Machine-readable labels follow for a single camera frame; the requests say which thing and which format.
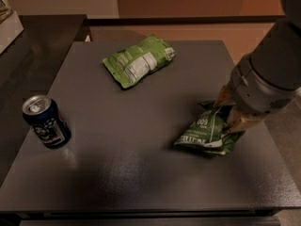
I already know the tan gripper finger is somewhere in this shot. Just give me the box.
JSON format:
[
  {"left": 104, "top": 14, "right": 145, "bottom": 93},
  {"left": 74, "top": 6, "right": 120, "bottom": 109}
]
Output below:
[
  {"left": 214, "top": 84, "right": 235, "bottom": 107},
  {"left": 223, "top": 105, "right": 266, "bottom": 134}
]

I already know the dark green jalapeno chip bag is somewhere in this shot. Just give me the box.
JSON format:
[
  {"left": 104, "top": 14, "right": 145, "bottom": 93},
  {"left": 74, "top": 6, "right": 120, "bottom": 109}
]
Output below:
[{"left": 174, "top": 101, "right": 245, "bottom": 155}]

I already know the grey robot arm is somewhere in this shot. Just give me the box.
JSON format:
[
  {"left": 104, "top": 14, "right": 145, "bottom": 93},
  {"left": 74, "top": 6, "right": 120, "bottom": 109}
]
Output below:
[{"left": 214, "top": 0, "right": 301, "bottom": 134}]

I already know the light green rice chip bag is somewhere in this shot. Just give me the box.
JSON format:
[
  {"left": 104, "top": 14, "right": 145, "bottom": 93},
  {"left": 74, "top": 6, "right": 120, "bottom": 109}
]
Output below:
[{"left": 103, "top": 35, "right": 177, "bottom": 89}]

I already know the blue soda can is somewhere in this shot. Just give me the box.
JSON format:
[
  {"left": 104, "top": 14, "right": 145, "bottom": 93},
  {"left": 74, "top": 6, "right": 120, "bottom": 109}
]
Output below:
[{"left": 22, "top": 95, "right": 71, "bottom": 149}]

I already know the dark side counter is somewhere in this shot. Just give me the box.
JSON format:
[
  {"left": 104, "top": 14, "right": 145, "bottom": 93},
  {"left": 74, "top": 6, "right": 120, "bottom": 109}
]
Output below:
[{"left": 0, "top": 15, "right": 90, "bottom": 185}]

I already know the white box with snacks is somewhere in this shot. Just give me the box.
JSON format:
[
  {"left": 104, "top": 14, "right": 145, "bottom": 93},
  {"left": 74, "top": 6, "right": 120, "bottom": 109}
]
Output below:
[{"left": 0, "top": 0, "right": 24, "bottom": 54}]

